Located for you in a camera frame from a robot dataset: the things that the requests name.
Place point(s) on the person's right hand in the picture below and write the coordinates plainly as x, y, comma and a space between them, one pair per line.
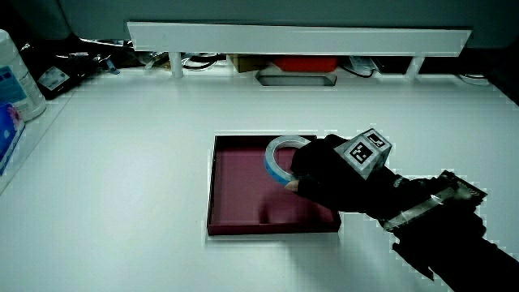
324, 182

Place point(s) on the blue tape roll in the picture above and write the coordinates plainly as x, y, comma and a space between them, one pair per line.
269, 163

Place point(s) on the person's right forearm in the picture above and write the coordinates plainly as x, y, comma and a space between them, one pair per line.
454, 243

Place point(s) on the maroon shallow tray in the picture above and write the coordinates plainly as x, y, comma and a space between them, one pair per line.
243, 194

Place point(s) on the red box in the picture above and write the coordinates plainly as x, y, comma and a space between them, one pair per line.
305, 63

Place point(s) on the brown cardboard box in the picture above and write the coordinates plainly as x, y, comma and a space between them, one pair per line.
245, 63

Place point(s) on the white desk shelf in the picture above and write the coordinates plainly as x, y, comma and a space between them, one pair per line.
292, 40

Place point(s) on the black bag with white label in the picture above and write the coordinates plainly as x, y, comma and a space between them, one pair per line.
52, 77

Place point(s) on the white plastic bottle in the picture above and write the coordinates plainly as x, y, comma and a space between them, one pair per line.
20, 81

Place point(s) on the blue wipes packet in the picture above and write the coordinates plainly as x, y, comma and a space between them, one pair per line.
7, 134

